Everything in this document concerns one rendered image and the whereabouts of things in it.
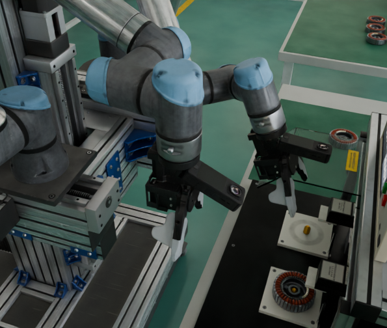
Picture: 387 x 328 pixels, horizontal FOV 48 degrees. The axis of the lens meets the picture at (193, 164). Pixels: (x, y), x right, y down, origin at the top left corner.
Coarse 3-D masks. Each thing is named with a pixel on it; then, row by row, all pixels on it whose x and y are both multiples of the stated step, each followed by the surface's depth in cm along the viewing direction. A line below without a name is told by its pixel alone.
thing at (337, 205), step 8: (336, 200) 127; (344, 200) 127; (320, 208) 130; (328, 208) 128; (336, 208) 124; (344, 208) 124; (352, 208) 125; (320, 216) 128; (328, 216) 125; (336, 216) 124; (344, 216) 123; (352, 216) 122; (336, 224) 126; (344, 224) 124
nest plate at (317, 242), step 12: (288, 216) 141; (300, 216) 141; (288, 228) 137; (300, 228) 137; (312, 228) 137; (324, 228) 137; (288, 240) 133; (300, 240) 133; (312, 240) 133; (324, 240) 133; (312, 252) 130; (324, 252) 130
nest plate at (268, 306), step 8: (272, 272) 124; (280, 272) 124; (272, 280) 122; (272, 288) 120; (264, 296) 118; (272, 296) 118; (320, 296) 118; (264, 304) 116; (272, 304) 116; (320, 304) 116; (264, 312) 115; (272, 312) 114; (280, 312) 114; (288, 312) 114; (304, 312) 114; (312, 312) 114; (288, 320) 113; (296, 320) 112; (304, 320) 112; (312, 320) 112
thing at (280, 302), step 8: (288, 272) 120; (296, 272) 120; (280, 280) 117; (288, 280) 119; (296, 280) 119; (304, 280) 118; (280, 288) 116; (288, 288) 117; (296, 288) 117; (304, 288) 117; (280, 296) 114; (288, 296) 114; (296, 296) 116; (304, 296) 114; (312, 296) 114; (280, 304) 114; (288, 304) 112; (296, 304) 112; (304, 304) 113; (312, 304) 115; (296, 312) 113
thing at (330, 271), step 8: (320, 264) 109; (328, 264) 109; (336, 264) 109; (312, 272) 112; (320, 272) 107; (328, 272) 107; (336, 272) 107; (344, 272) 107; (312, 280) 110; (320, 280) 106; (328, 280) 105; (336, 280) 105; (344, 280) 105; (312, 288) 109; (320, 288) 107; (328, 288) 106; (336, 288) 106
